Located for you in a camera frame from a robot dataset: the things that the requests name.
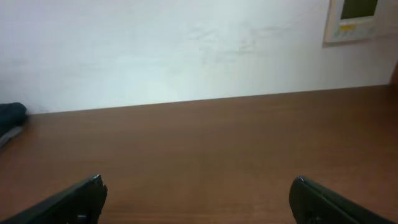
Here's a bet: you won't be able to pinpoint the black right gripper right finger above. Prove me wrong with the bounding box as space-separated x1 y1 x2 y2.
289 176 395 224

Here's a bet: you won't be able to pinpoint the white framed wall panel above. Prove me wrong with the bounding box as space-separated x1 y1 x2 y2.
323 0 397 45

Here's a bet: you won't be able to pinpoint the navy blue shorts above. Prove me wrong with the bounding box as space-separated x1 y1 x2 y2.
1 103 29 136

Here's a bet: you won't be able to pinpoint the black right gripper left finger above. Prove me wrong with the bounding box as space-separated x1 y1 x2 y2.
1 174 108 224

